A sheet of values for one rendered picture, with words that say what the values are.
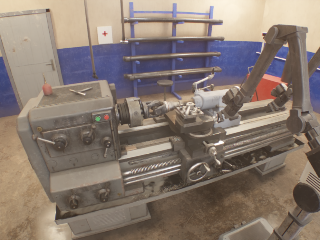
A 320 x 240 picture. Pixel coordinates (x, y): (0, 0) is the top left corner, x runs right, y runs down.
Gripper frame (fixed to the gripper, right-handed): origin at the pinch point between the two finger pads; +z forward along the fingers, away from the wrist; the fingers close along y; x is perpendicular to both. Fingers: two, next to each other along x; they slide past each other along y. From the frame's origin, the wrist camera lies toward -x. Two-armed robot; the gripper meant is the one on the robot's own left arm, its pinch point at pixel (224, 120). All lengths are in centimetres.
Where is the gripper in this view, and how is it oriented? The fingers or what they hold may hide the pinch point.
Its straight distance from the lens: 125.8
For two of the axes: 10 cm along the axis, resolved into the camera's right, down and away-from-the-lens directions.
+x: 2.8, 8.4, -4.7
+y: -9.5, 1.6, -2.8
